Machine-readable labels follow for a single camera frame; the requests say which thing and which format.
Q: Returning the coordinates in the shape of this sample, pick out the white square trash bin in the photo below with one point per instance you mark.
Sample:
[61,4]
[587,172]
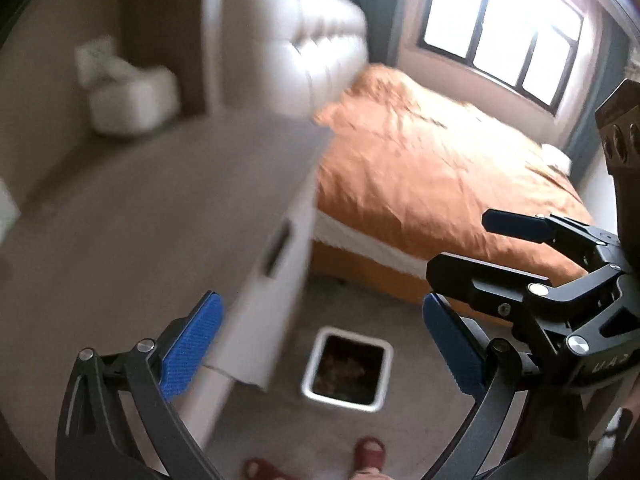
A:
[311,365]

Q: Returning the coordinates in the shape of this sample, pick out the black framed window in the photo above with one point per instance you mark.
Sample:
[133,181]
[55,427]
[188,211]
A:
[500,25]

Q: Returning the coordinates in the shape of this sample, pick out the bed with orange base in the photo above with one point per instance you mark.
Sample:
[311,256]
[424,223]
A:
[360,266]

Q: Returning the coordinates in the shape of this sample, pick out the white pillow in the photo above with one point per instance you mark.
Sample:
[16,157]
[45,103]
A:
[557,156]

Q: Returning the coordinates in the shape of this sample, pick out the red slipper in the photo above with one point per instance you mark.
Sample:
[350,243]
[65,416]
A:
[369,455]

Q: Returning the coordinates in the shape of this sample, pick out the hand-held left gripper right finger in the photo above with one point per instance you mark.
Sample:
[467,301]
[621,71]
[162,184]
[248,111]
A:
[450,345]

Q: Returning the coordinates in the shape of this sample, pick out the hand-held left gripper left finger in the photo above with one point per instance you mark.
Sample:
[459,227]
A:
[192,345]

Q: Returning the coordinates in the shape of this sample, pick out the white cabinet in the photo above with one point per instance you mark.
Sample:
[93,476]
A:
[150,210]

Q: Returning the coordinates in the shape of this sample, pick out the white rounded appliance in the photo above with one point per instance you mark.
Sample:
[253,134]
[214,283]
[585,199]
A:
[132,102]

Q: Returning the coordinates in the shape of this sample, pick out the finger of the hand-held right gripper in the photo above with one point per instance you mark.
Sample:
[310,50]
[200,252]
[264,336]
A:
[480,285]
[515,225]

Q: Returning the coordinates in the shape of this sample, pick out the dark grey curtain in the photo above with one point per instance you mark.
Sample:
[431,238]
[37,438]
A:
[377,5]
[600,110]

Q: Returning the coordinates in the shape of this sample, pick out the white tufted headboard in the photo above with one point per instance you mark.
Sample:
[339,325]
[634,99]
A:
[305,35]

